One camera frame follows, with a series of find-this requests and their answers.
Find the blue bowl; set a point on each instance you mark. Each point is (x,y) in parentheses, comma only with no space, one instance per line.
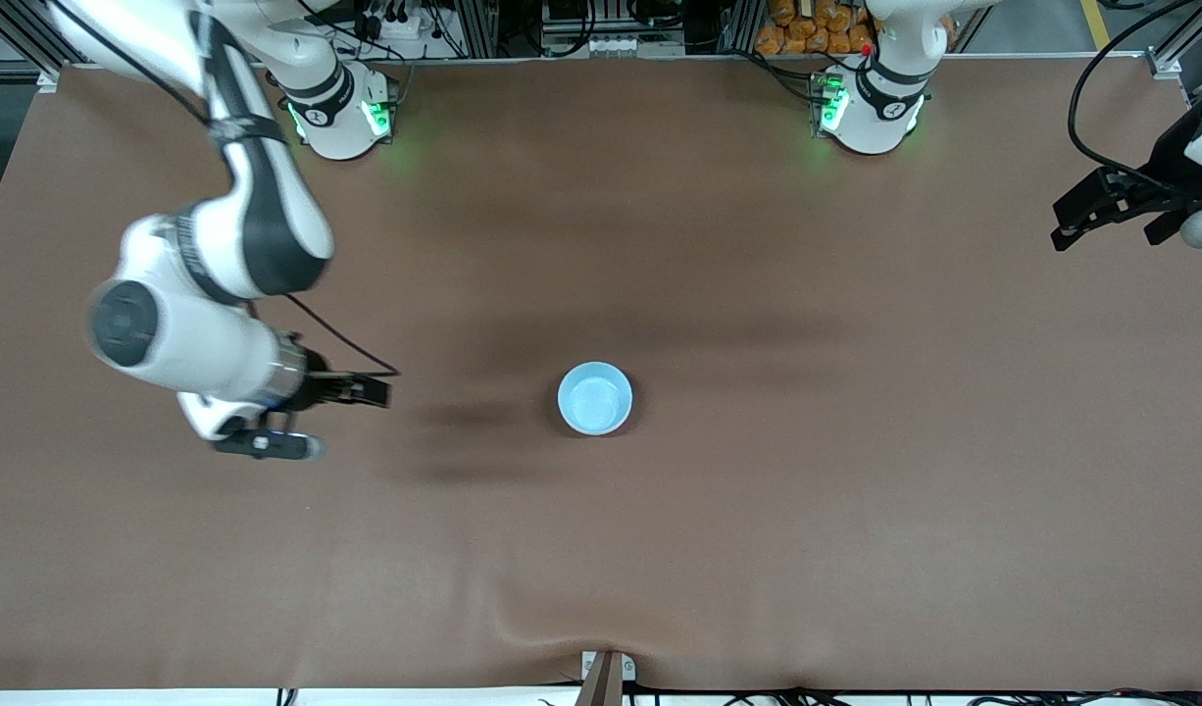
(595,400)

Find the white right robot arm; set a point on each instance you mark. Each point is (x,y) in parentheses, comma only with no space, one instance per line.
(189,333)

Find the white connector block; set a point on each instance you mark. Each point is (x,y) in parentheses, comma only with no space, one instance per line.
(616,44)

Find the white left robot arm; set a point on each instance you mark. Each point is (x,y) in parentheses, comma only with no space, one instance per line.
(876,108)

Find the aluminium frame post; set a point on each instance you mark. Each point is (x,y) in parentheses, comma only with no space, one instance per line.
(478,29)
(743,25)

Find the aluminium frame profile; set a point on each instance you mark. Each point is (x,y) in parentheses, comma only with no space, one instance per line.
(44,76)
(1165,61)

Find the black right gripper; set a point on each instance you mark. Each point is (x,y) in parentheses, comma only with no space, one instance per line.
(319,388)

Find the white power strip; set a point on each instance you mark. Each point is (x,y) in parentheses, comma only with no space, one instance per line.
(395,27)

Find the orange snack packets pile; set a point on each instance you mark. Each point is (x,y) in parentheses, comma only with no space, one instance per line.
(787,39)

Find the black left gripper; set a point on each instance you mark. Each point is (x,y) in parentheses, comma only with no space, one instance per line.
(1167,164)

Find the metal camera stand bracket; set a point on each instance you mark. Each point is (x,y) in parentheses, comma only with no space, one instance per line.
(606,681)

